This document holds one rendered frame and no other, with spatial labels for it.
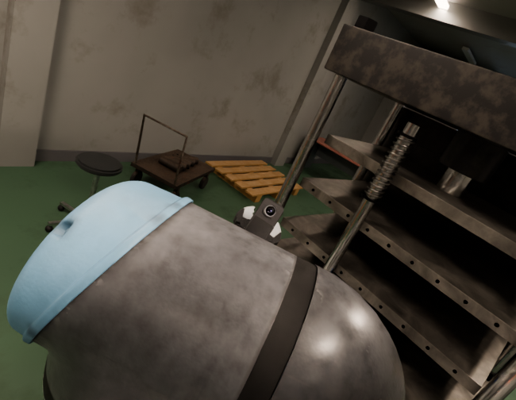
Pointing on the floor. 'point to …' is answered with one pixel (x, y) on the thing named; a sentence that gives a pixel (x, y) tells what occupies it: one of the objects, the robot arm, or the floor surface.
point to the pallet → (252, 178)
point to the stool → (109, 168)
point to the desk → (333, 157)
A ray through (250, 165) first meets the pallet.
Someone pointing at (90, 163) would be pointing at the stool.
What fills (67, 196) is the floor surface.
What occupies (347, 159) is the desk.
